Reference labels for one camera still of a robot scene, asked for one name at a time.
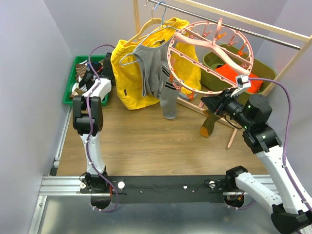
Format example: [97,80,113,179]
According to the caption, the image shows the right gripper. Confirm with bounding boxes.
[201,87,253,129]

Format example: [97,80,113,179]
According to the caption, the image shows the olive striped sock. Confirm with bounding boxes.
[199,110,219,137]

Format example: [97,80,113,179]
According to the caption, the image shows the pink round clip hanger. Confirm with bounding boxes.
[167,18,254,96]

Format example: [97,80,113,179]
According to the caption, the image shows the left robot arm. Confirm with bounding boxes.
[72,56,114,193]

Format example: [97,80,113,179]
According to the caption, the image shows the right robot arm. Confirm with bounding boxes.
[201,89,312,234]

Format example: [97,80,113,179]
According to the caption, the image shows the wooden clothes hanger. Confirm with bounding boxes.
[123,2,175,46]

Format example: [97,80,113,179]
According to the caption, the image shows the yellow shorts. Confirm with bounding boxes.
[111,18,190,110]

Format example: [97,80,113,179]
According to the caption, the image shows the black patterned sock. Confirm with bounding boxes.
[78,62,102,91]

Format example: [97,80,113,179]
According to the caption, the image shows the pink clothes peg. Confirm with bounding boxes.
[198,101,205,109]

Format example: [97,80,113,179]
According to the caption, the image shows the brown striped sock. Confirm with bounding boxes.
[70,61,94,99]

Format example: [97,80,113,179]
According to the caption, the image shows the orange cloth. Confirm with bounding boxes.
[216,64,264,93]

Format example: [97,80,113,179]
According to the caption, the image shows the grey tank top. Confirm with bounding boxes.
[133,41,193,101]

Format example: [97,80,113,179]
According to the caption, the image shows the green plastic tray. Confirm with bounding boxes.
[63,53,110,107]

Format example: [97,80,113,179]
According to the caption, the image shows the olive green plastic bin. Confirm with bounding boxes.
[201,52,276,91]

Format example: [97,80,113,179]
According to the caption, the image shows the grey striped sock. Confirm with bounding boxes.
[160,61,178,120]

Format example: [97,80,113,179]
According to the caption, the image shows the wooden clothes rack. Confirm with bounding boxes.
[133,0,312,149]

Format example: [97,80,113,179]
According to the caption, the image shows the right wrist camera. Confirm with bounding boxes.
[231,75,251,97]

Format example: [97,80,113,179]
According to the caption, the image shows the blue wire hanger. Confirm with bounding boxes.
[119,0,181,66]

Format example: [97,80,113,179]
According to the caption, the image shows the metal hanging rail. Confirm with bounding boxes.
[146,0,302,51]

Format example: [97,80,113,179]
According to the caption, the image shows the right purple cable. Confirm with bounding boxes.
[248,78,312,213]

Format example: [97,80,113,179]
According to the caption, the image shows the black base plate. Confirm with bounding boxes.
[80,174,234,204]

